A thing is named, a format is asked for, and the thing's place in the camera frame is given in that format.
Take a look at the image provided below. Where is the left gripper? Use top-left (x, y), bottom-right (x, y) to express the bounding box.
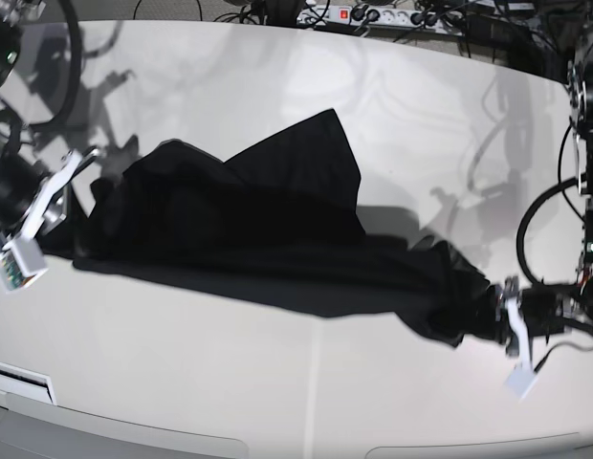
top-left (495, 275), bottom-right (534, 371)

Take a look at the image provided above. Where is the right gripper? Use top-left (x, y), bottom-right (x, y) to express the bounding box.
top-left (0, 146), bottom-right (103, 249)

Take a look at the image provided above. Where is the black t-shirt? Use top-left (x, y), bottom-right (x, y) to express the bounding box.
top-left (39, 109), bottom-right (504, 347)

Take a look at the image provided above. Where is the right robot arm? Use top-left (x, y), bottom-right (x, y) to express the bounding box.
top-left (0, 1), bottom-right (84, 231)

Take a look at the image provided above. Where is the white panel at table edge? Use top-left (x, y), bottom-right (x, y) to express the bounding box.
top-left (0, 362), bottom-right (57, 405)

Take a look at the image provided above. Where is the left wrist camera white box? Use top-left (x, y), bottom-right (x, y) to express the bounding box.
top-left (504, 365), bottom-right (538, 400)

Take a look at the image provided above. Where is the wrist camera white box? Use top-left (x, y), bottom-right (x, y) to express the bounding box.
top-left (0, 237), bottom-right (48, 294)
top-left (504, 365), bottom-right (538, 400)

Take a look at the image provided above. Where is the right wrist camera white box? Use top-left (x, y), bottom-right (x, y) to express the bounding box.
top-left (0, 237), bottom-right (48, 294)

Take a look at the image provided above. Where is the white power strip red switch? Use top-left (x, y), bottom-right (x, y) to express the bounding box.
top-left (296, 2), bottom-right (465, 36)

